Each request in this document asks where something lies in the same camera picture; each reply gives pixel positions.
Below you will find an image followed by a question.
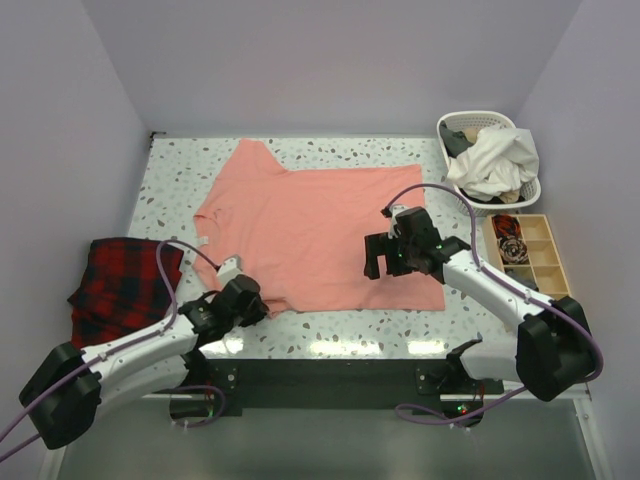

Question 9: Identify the red black plaid shirt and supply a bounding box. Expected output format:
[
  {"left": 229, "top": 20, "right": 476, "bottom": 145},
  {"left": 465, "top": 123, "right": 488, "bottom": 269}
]
[{"left": 68, "top": 237, "right": 184, "bottom": 349}]

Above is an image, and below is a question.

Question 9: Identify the dark grey garment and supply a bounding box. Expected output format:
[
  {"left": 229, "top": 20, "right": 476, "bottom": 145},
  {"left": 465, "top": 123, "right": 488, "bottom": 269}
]
[{"left": 439, "top": 125, "right": 472, "bottom": 158}]

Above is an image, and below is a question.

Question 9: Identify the black white patterned rolled item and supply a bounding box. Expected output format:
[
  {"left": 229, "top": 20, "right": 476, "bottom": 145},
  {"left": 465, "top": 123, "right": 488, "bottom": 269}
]
[{"left": 498, "top": 236, "right": 529, "bottom": 265}]

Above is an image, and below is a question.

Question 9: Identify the pink t shirt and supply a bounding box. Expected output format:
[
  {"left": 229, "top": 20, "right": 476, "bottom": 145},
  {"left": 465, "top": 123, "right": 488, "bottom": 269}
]
[{"left": 194, "top": 139, "right": 445, "bottom": 315}]

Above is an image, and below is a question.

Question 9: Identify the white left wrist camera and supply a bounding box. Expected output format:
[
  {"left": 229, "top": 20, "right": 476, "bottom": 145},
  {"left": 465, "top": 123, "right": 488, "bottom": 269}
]
[{"left": 217, "top": 255, "right": 243, "bottom": 287}]

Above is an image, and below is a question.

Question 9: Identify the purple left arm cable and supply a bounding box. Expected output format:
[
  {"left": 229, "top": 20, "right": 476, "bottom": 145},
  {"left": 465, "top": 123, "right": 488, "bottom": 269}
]
[{"left": 0, "top": 239, "right": 229, "bottom": 444}]

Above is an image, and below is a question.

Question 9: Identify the wooden compartment tray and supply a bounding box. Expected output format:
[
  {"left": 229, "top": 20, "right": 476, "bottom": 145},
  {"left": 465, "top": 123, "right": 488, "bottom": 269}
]
[{"left": 482, "top": 214, "right": 572, "bottom": 300}]

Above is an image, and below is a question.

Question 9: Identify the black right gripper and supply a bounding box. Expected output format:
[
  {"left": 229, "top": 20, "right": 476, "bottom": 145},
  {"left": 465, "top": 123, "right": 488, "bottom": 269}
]
[{"left": 363, "top": 231, "right": 418, "bottom": 280}]

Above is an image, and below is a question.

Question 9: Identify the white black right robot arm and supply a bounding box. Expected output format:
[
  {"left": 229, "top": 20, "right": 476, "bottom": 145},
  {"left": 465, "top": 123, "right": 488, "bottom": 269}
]
[{"left": 364, "top": 205, "right": 603, "bottom": 401}]

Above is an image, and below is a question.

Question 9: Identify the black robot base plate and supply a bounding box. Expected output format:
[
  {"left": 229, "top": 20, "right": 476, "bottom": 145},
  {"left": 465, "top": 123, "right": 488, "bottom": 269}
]
[{"left": 183, "top": 359, "right": 504, "bottom": 416}]

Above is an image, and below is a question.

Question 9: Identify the red patterned rolled item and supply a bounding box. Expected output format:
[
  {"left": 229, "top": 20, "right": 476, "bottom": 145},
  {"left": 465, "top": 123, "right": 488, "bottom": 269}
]
[{"left": 491, "top": 214, "right": 522, "bottom": 240}]

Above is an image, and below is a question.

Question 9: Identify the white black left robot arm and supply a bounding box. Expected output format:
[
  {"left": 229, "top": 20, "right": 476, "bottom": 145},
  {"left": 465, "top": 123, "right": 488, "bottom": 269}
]
[{"left": 19, "top": 274, "right": 268, "bottom": 450}]

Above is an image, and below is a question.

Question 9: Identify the white garment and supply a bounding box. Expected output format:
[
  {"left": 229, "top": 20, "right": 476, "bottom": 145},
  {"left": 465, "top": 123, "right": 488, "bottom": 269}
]
[{"left": 446, "top": 125, "right": 541, "bottom": 197}]

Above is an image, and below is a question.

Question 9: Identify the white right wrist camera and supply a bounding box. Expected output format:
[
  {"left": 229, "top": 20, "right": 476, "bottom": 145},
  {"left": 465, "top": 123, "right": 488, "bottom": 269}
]
[{"left": 381, "top": 204, "right": 408, "bottom": 238}]

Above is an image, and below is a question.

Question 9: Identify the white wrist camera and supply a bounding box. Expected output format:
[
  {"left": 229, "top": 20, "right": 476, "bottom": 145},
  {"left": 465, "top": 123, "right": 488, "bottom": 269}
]
[
  {"left": 217, "top": 255, "right": 243, "bottom": 287},
  {"left": 381, "top": 204, "right": 408, "bottom": 238}
]

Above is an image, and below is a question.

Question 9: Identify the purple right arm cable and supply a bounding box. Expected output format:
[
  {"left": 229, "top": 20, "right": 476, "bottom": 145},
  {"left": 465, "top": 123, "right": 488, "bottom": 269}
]
[{"left": 382, "top": 183, "right": 604, "bottom": 426}]

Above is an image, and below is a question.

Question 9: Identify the dark grey folded sock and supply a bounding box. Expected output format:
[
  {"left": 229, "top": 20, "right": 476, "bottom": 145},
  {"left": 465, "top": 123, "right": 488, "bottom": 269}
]
[{"left": 505, "top": 268, "right": 539, "bottom": 291}]

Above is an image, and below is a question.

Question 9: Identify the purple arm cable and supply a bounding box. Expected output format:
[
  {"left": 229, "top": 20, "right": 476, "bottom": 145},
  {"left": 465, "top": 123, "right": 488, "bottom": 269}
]
[
  {"left": 382, "top": 183, "right": 604, "bottom": 426},
  {"left": 0, "top": 239, "right": 229, "bottom": 444}
]

